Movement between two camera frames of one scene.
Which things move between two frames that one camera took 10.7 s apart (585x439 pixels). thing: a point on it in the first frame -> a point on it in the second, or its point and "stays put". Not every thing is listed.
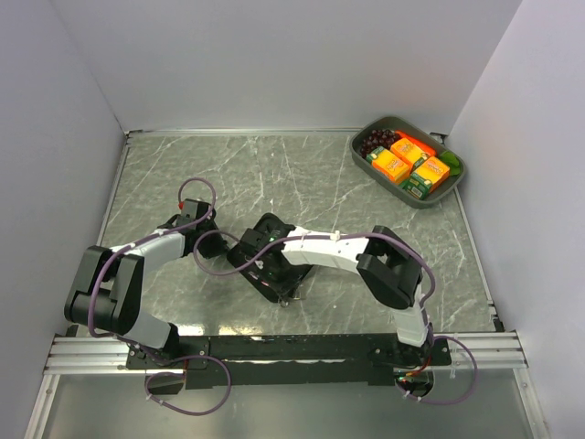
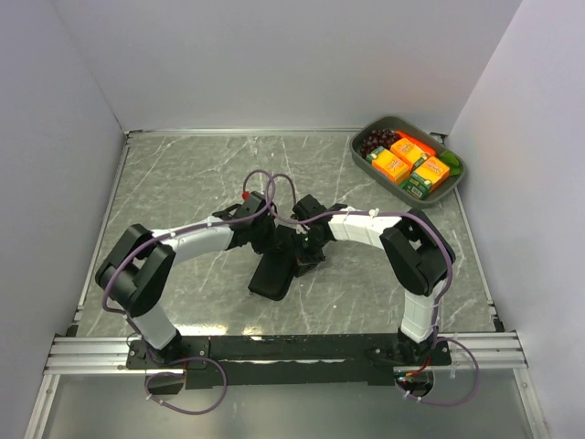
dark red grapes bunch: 384,137 stays put
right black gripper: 284,288 -> 305,262
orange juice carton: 397,169 stays put
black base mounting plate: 288,361 stays put
